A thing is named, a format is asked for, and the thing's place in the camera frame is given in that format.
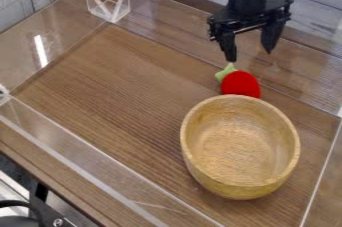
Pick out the black table leg clamp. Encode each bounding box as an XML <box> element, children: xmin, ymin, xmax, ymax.
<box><xmin>30</xmin><ymin>182</ymin><xmax>93</xmax><ymax>227</ymax></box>

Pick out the clear acrylic corner bracket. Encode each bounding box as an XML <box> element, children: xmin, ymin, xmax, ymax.
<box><xmin>86</xmin><ymin>0</ymin><xmax>131</xmax><ymax>23</ymax></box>

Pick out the oval wooden bowl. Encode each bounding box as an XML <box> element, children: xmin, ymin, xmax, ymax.
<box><xmin>181</xmin><ymin>95</ymin><xmax>301</xmax><ymax>200</ymax></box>

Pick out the black cable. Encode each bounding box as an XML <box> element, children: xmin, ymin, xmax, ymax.
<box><xmin>0</xmin><ymin>200</ymin><xmax>45</xmax><ymax>227</ymax></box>

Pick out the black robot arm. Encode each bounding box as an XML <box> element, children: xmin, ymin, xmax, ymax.
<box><xmin>208</xmin><ymin>0</ymin><xmax>294</xmax><ymax>63</ymax></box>

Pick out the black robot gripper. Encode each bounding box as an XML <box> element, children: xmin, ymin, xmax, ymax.
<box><xmin>208</xmin><ymin>0</ymin><xmax>294</xmax><ymax>62</ymax></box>

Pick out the red plush strawberry toy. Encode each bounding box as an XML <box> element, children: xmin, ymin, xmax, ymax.
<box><xmin>216</xmin><ymin>63</ymin><xmax>261</xmax><ymax>98</ymax></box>

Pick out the clear acrylic tray wall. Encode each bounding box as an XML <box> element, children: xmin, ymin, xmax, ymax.
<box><xmin>0</xmin><ymin>0</ymin><xmax>342</xmax><ymax>227</ymax></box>

